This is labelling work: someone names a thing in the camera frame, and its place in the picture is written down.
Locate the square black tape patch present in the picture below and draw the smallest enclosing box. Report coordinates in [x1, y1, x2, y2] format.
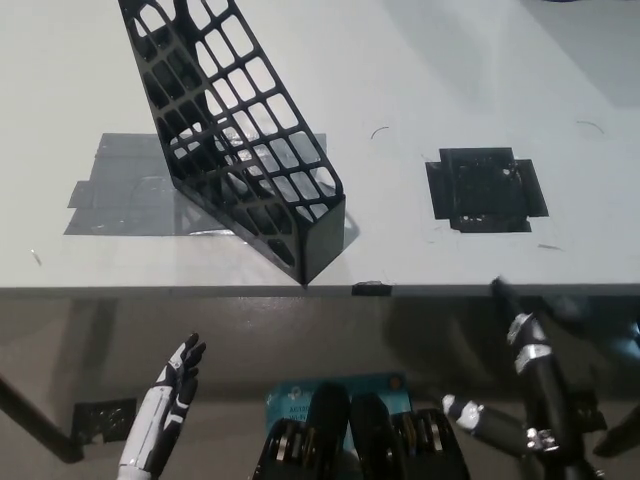
[424, 147, 550, 235]

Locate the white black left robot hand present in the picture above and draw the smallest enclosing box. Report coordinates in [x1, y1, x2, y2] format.
[117, 332, 209, 480]

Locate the black floor tape patch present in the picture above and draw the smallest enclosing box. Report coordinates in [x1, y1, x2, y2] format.
[577, 392, 609, 434]
[72, 398, 138, 445]

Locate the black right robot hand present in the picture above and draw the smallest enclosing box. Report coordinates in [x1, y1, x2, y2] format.
[441, 277, 609, 480]

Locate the black lattice magazine stand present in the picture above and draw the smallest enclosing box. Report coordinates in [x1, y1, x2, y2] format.
[118, 0, 347, 288]

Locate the black table leg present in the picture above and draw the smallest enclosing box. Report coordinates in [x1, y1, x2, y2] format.
[593, 412, 640, 457]
[0, 372, 85, 462]

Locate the small black tape strip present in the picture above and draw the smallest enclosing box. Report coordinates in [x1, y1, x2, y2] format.
[351, 281, 394, 297]

